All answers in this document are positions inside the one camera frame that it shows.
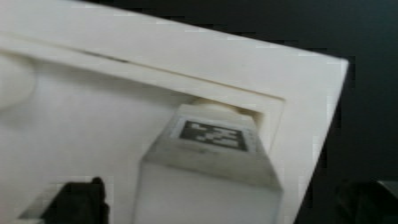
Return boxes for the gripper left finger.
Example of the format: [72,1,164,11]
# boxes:
[17,176,112,224]

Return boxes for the white square tabletop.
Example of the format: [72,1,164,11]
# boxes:
[0,0,349,224]

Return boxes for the white leg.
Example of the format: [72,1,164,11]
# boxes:
[134,99,283,224]

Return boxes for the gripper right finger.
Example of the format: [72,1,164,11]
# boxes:
[335,180,398,224]

